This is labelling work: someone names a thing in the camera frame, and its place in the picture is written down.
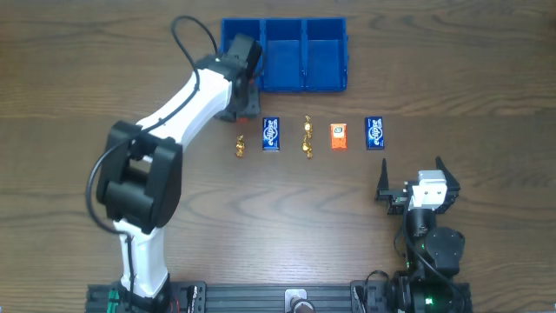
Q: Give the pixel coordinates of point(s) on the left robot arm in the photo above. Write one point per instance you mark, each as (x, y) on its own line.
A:
(204, 100)

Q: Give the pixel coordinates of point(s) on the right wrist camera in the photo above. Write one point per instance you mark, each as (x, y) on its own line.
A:
(430, 189)

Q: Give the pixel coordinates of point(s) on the gold candy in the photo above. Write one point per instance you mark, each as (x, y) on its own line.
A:
(307, 126)
(308, 148)
(240, 148)

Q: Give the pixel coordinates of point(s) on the mounting rail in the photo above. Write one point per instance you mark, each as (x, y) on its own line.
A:
(252, 297)

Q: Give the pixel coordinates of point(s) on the blue tray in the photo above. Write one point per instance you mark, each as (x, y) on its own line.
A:
(321, 65)

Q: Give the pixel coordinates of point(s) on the orange candy box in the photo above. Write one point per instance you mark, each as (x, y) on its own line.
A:
(339, 140)
(242, 119)

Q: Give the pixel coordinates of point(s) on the blue candy pack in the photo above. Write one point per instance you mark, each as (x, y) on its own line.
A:
(374, 133)
(270, 135)

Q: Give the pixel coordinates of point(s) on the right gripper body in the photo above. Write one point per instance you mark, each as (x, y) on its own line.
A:
(397, 200)

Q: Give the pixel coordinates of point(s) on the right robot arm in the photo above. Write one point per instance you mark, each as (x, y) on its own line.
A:
(443, 252)

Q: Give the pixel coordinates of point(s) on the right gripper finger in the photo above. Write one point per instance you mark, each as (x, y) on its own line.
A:
(383, 180)
(452, 180)

